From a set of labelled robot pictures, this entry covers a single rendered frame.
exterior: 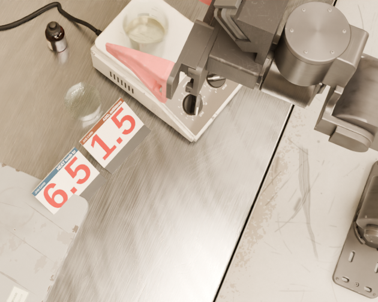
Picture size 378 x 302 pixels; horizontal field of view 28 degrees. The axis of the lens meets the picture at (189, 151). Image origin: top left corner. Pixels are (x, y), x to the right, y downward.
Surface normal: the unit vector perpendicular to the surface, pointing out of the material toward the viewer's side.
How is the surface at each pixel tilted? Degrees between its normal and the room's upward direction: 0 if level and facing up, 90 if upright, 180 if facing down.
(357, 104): 22
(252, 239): 0
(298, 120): 0
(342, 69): 90
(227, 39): 0
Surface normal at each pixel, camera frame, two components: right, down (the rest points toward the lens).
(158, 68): -0.29, -0.40
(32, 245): 0.06, -0.27
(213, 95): 0.44, 0.07
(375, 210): -0.77, -0.47
